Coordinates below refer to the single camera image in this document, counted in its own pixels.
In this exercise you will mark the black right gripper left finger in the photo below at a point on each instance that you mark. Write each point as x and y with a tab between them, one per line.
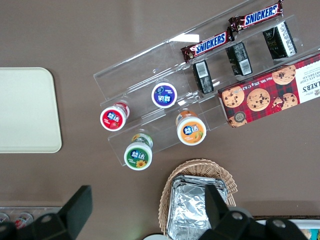
75	210

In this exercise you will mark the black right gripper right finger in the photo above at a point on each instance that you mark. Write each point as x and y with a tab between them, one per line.
216	207

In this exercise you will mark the light wicker basket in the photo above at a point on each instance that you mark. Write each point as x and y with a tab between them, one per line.
200	167

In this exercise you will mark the cream plastic tray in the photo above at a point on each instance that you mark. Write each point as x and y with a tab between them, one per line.
25	110

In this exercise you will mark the grey cylindrical gripper attachment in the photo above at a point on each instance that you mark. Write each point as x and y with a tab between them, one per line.
243	211

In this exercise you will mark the stack of foil containers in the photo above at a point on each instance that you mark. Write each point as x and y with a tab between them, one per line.
187	207

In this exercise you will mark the clear acrylic bottle rack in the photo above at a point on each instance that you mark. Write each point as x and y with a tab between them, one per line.
45	209

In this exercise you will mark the orange lid gum jar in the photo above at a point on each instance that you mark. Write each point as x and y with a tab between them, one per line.
191	131

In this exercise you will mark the green lid gum jar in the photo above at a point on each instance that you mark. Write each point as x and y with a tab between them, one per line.
138	156

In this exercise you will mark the red lid gum jar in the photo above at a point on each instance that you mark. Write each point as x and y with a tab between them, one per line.
113	118

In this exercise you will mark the blue lid gum jar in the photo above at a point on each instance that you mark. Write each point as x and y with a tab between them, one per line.
164	95

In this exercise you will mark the red Walkers cookie box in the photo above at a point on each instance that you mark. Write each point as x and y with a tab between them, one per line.
270	92

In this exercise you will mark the small black snack box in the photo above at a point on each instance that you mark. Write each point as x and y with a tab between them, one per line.
238	58
280	40
203	76

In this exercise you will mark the clear acrylic stepped display stand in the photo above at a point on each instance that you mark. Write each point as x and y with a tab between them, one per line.
150	62

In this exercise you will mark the Snickers chocolate bar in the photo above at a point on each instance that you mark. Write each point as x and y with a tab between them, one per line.
260	16
210	45

